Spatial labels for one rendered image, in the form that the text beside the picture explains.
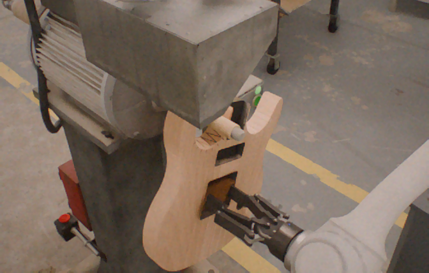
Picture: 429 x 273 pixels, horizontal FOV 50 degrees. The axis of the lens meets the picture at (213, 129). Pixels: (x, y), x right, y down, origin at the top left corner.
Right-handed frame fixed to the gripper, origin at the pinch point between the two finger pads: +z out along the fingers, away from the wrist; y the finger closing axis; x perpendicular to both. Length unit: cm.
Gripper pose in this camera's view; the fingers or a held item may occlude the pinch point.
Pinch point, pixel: (219, 195)
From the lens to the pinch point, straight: 101.6
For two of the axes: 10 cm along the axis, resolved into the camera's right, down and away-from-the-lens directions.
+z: -7.1, -4.2, 5.6
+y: 6.7, -1.7, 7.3
